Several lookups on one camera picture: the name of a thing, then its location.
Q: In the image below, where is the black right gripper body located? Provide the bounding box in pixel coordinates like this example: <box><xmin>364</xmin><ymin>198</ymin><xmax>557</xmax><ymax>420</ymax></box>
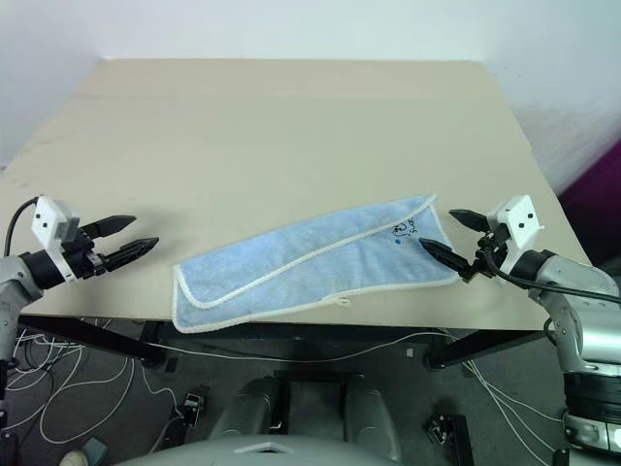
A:
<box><xmin>460</xmin><ymin>220</ymin><xmax>509</xmax><ymax>283</ymax></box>

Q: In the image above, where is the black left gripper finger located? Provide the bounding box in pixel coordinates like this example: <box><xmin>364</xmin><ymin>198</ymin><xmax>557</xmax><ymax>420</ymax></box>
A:
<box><xmin>99</xmin><ymin>237</ymin><xmax>161</xmax><ymax>273</ymax></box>
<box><xmin>80</xmin><ymin>214</ymin><xmax>138</xmax><ymax>240</ymax></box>

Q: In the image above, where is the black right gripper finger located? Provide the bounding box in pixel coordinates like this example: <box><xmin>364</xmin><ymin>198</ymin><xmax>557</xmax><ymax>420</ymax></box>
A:
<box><xmin>417</xmin><ymin>237</ymin><xmax>473</xmax><ymax>279</ymax></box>
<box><xmin>448</xmin><ymin>209</ymin><xmax>489</xmax><ymax>232</ymax></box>

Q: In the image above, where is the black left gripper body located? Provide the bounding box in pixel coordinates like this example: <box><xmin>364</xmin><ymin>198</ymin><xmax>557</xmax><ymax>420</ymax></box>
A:
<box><xmin>60</xmin><ymin>223</ymin><xmax>108</xmax><ymax>283</ymax></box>

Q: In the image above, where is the light blue towel white trim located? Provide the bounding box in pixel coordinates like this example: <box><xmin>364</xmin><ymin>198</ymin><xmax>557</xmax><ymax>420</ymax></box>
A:
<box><xmin>171</xmin><ymin>193</ymin><xmax>460</xmax><ymax>336</ymax></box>

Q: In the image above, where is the purple object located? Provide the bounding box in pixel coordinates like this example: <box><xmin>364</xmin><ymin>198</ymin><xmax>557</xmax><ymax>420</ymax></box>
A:
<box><xmin>556</xmin><ymin>139</ymin><xmax>621</xmax><ymax>266</ymax></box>

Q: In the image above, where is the black floor clamp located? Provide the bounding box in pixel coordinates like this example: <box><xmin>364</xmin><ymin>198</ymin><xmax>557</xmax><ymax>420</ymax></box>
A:
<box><xmin>422</xmin><ymin>412</ymin><xmax>475</xmax><ymax>466</ymax></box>
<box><xmin>180</xmin><ymin>385</ymin><xmax>211</xmax><ymax>429</ymax></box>

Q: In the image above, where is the dark grey rounded robot leg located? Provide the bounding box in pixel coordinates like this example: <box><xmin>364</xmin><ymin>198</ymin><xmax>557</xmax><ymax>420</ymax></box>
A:
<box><xmin>343</xmin><ymin>372</ymin><xmax>403</xmax><ymax>463</ymax></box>
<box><xmin>212</xmin><ymin>375</ymin><xmax>288</xmax><ymax>441</ymax></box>

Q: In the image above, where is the grey robot torso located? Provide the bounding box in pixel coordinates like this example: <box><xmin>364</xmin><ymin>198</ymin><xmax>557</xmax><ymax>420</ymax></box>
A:
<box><xmin>110</xmin><ymin>430</ymin><xmax>392</xmax><ymax>466</ymax></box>

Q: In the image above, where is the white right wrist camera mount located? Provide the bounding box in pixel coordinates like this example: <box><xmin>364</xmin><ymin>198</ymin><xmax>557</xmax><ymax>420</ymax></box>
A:
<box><xmin>486</xmin><ymin>193</ymin><xmax>545</xmax><ymax>277</ymax></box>

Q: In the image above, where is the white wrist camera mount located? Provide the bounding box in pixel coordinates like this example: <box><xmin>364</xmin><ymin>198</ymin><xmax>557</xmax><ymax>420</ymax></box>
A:
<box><xmin>486</xmin><ymin>193</ymin><xmax>545</xmax><ymax>277</ymax></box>
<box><xmin>31</xmin><ymin>194</ymin><xmax>82</xmax><ymax>283</ymax></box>

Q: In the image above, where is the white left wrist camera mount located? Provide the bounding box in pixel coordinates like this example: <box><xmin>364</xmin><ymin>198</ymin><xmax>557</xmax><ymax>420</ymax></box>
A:
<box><xmin>31</xmin><ymin>194</ymin><xmax>82</xmax><ymax>283</ymax></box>

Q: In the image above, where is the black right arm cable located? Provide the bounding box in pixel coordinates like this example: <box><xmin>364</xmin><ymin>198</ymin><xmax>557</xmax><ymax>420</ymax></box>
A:
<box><xmin>483</xmin><ymin>245</ymin><xmax>621</xmax><ymax>306</ymax></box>

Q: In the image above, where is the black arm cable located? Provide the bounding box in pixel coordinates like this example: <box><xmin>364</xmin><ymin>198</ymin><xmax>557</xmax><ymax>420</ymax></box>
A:
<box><xmin>3</xmin><ymin>195</ymin><xmax>41</xmax><ymax>257</ymax></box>
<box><xmin>483</xmin><ymin>245</ymin><xmax>621</xmax><ymax>306</ymax></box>

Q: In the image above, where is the black metal table frame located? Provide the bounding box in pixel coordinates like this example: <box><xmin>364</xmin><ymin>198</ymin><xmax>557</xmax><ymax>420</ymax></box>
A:
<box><xmin>17</xmin><ymin>314</ymin><xmax>548</xmax><ymax>373</ymax></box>

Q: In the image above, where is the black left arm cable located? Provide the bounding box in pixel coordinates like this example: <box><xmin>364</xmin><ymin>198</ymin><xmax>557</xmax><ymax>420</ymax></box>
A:
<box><xmin>3</xmin><ymin>195</ymin><xmax>41</xmax><ymax>257</ymax></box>

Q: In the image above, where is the tangled white floor cable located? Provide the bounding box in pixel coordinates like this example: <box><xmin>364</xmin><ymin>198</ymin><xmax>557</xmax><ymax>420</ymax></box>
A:
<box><xmin>5</xmin><ymin>323</ymin><xmax>181</xmax><ymax>444</ymax></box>

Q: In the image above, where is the white floor cable pair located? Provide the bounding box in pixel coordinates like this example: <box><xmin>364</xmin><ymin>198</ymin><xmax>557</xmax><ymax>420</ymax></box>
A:
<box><xmin>458</xmin><ymin>357</ymin><xmax>572</xmax><ymax>466</ymax></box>

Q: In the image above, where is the long white floor cable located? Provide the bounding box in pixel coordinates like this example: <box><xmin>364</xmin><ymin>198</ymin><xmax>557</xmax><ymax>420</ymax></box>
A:
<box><xmin>143</xmin><ymin>331</ymin><xmax>455</xmax><ymax>364</ymax></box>

